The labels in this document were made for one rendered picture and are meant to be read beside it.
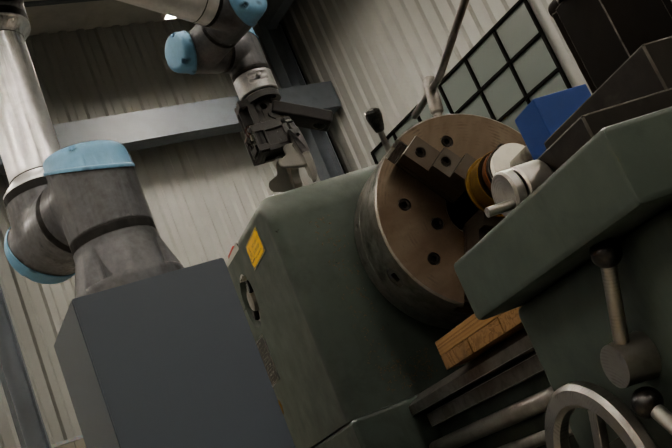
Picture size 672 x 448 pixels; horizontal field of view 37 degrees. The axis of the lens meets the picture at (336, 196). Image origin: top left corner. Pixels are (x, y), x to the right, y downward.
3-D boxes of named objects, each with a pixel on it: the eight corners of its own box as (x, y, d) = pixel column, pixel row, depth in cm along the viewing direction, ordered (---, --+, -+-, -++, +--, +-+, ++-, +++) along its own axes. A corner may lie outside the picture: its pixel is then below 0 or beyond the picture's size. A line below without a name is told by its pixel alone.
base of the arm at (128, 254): (87, 299, 122) (63, 227, 124) (72, 334, 135) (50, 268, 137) (201, 267, 129) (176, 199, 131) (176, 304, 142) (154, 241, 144)
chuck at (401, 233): (385, 339, 148) (340, 147, 158) (571, 307, 157) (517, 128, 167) (402, 323, 140) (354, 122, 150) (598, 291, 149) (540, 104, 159)
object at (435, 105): (436, 146, 159) (420, 81, 162) (449, 144, 159) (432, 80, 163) (440, 140, 157) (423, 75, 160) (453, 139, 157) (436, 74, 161)
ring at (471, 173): (448, 174, 145) (470, 148, 136) (501, 157, 148) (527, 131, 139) (474, 231, 142) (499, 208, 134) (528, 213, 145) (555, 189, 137)
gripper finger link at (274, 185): (272, 211, 186) (261, 163, 184) (301, 202, 188) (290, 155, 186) (278, 213, 183) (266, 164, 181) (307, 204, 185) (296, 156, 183)
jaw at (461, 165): (444, 214, 151) (380, 169, 152) (459, 190, 154) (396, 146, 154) (469, 187, 141) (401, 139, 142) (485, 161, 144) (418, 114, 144)
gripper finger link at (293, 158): (290, 188, 172) (269, 158, 178) (321, 179, 174) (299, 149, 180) (290, 175, 170) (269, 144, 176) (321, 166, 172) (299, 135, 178)
